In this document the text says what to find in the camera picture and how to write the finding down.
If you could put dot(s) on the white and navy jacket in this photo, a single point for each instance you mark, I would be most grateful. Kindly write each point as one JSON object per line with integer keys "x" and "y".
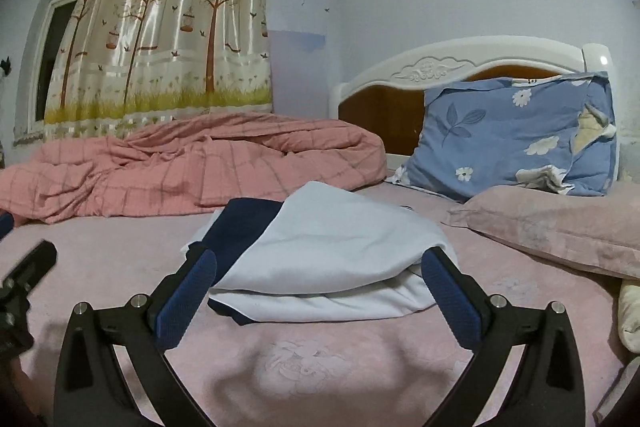
{"x": 325, "y": 247}

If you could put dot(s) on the cream cloth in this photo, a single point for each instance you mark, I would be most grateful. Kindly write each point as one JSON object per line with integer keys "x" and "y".
{"x": 631, "y": 317}

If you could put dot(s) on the white framed window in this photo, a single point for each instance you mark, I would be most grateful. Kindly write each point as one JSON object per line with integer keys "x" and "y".
{"x": 55, "y": 32}

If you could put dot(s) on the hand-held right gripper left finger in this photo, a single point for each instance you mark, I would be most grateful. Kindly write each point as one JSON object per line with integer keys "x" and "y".
{"x": 187, "y": 294}

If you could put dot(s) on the pink pillow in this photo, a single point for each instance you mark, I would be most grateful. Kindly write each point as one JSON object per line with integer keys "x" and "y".
{"x": 550, "y": 227}

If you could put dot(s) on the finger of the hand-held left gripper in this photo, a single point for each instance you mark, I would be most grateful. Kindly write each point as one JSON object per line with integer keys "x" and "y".
{"x": 5, "y": 224}
{"x": 37, "y": 262}

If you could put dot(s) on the pink plaid blanket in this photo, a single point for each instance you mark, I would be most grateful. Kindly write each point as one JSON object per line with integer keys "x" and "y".
{"x": 200, "y": 167}

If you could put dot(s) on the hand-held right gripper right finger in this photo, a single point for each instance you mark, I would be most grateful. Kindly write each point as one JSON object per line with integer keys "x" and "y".
{"x": 450, "y": 294}

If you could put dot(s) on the tree print curtain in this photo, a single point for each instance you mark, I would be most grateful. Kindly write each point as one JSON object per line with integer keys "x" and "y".
{"x": 175, "y": 17}

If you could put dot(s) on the blue floral pillow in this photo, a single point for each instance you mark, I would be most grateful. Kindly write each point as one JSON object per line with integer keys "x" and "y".
{"x": 500, "y": 137}

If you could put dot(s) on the white and wooden headboard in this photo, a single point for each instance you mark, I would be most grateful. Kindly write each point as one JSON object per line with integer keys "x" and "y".
{"x": 450, "y": 62}

